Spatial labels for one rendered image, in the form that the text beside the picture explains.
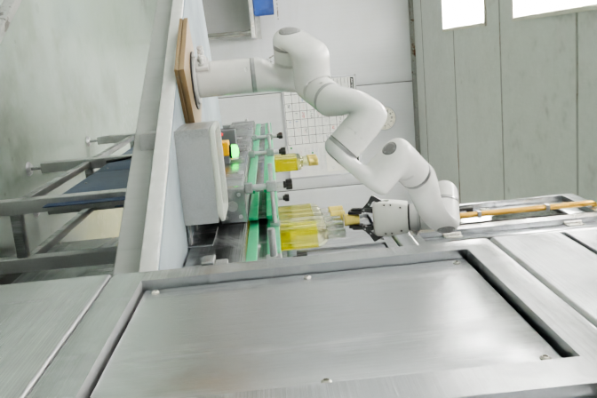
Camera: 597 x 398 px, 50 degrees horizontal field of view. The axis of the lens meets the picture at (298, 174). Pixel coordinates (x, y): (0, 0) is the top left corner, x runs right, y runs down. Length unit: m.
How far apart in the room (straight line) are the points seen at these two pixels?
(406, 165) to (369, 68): 6.19
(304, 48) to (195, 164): 0.40
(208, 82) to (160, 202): 0.54
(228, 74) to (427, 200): 0.61
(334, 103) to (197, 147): 0.35
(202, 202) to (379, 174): 0.42
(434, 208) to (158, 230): 0.74
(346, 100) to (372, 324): 0.94
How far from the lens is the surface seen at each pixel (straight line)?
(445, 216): 1.67
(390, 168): 1.52
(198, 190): 1.47
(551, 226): 2.34
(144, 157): 1.45
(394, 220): 1.81
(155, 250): 1.19
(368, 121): 1.52
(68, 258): 1.92
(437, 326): 0.64
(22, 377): 0.63
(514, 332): 0.63
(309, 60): 1.59
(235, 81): 1.71
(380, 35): 7.73
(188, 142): 1.45
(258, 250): 1.50
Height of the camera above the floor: 0.97
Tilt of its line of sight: 2 degrees up
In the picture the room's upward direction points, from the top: 85 degrees clockwise
